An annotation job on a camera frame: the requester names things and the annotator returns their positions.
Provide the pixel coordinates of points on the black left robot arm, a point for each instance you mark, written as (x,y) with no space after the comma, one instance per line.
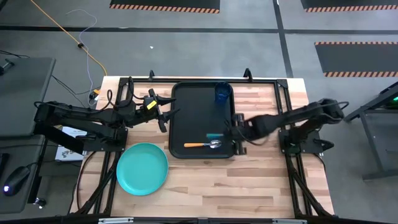
(77,112)

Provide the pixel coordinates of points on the black computer mouse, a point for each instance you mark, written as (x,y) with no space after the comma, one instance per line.
(15,181)

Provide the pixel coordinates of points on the black neighbouring table stand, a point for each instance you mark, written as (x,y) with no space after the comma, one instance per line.
(373,137)

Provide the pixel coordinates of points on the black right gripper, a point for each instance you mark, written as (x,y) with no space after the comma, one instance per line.
(255,127)

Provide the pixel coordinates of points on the black aluminium table frame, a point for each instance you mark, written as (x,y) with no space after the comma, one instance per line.
(267,81)

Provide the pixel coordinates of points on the teal round plate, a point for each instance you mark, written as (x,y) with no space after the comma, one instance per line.
(142,169)

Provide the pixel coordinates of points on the grey side desk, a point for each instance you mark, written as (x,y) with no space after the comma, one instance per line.
(21,93)

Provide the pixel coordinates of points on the black frame hook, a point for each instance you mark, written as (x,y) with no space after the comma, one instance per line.
(248,74)
(151,75)

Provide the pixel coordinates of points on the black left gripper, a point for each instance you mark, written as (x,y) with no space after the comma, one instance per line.
(146,112)

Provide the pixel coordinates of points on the hazard-striped black floor mat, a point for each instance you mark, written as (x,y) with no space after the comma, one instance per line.
(357,59)
(348,3)
(164,3)

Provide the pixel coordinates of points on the black serving tray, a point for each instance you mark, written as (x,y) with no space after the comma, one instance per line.
(196,118)

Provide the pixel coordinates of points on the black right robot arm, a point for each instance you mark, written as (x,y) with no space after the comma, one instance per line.
(298,115)

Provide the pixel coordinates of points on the blue faceted plastic cup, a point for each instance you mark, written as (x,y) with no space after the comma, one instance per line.
(223,93)

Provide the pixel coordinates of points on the dark mouse desk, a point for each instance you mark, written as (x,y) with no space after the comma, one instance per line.
(18,149)

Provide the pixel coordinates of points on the white printed paper sheet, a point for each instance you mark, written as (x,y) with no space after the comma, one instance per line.
(66,154)

